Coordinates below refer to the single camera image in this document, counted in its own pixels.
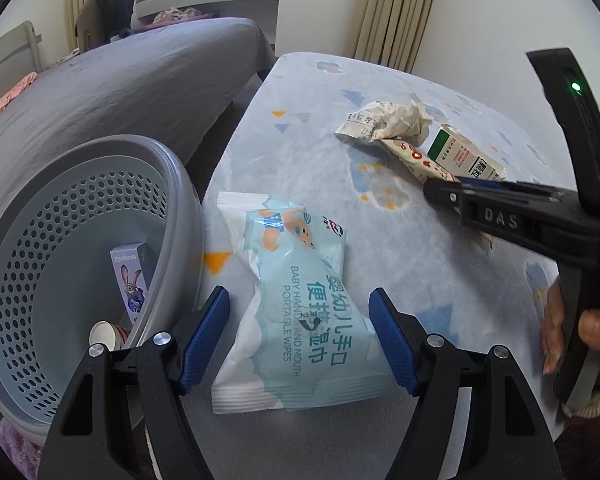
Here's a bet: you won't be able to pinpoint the grey perforated plastic basket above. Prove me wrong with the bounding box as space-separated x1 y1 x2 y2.
0 134 205 435

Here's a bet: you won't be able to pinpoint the paper cup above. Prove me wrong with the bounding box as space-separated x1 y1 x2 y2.
89 320 131 353

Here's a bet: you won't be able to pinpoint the beige bed headboard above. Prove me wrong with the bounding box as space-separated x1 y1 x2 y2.
0 21 43 97

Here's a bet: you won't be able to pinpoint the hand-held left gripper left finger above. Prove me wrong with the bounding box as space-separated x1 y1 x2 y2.
37 285 231 480

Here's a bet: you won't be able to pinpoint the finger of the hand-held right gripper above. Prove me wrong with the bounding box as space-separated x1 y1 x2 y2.
422 179 600 262
456 176 582 201

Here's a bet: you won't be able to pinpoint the grey window sill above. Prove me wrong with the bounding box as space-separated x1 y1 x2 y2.
134 0 282 28

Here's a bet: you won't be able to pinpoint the black garment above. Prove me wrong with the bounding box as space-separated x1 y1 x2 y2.
92 0 139 41

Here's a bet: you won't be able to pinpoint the bed with grey sheet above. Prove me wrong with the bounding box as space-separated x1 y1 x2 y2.
0 16 278 261

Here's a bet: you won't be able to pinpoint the beige clothes pile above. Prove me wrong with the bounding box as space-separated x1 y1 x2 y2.
152 7 204 24

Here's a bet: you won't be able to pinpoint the crumpled white paper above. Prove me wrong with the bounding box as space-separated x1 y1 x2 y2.
335 99 434 147

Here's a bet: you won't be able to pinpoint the purple fluffy rug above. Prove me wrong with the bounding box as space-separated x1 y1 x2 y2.
0 416 47 462

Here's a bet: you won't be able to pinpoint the green and white carton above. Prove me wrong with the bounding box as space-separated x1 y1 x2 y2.
426 124 507 184

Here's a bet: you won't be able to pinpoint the light blue patterned blanket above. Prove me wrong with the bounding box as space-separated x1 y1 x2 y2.
145 52 600 480

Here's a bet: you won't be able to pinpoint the purple cardboard box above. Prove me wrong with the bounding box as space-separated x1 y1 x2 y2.
109 241 157 327

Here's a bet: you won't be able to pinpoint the brown chair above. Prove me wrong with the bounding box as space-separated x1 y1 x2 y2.
75 0 111 57

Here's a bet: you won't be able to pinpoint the pink basin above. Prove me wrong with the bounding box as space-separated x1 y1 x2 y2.
132 10 222 35

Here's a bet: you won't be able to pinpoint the beige snack packet red rings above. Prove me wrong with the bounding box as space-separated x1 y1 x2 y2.
380 138 495 252

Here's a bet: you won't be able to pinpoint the light blue wet wipes packet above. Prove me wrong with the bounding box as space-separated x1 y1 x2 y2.
211 191 397 415

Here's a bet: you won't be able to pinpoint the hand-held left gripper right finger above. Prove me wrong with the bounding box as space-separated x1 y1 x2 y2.
367 287 563 480

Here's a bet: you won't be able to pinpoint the pink cloth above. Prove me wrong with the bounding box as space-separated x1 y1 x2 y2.
0 71 39 132

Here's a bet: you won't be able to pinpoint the beige curtain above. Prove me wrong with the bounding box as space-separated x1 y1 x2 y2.
62 0 102 56
352 0 443 74

